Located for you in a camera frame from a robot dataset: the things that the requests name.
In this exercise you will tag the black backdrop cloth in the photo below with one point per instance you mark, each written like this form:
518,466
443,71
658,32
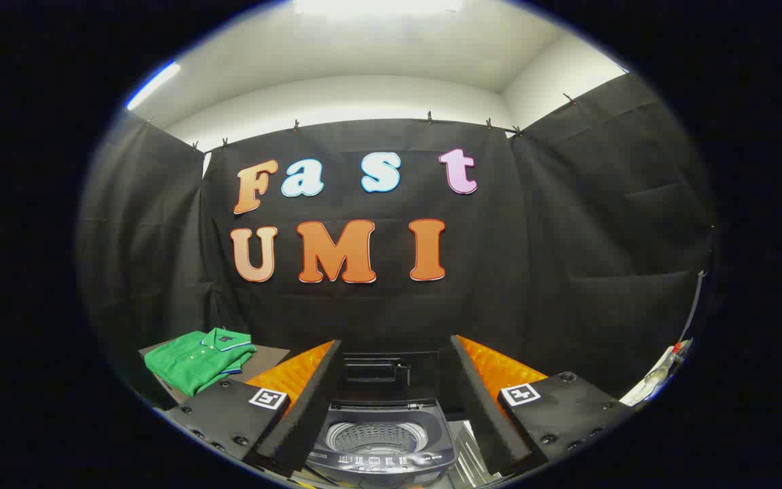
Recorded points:
391,312

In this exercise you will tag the grey washing machine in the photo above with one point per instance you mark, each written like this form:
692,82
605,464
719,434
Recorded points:
381,465

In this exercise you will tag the white clutter bundle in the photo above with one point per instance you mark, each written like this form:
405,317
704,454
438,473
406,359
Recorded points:
656,380

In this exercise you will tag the wide ceiling light panel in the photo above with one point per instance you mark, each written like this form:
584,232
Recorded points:
377,5

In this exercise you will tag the long ceiling light strip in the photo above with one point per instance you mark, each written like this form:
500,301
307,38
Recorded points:
153,85

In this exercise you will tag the grey slatted panel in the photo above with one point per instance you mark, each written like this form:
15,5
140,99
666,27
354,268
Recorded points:
469,455

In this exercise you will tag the row of small cloth clips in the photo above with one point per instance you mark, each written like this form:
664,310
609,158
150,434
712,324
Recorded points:
295,125

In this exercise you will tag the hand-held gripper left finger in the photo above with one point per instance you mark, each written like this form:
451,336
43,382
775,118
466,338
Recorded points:
309,407

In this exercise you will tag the green polo shirt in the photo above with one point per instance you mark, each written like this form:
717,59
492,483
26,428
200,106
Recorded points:
187,360

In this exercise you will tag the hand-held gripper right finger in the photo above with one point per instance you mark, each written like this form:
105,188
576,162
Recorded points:
482,414

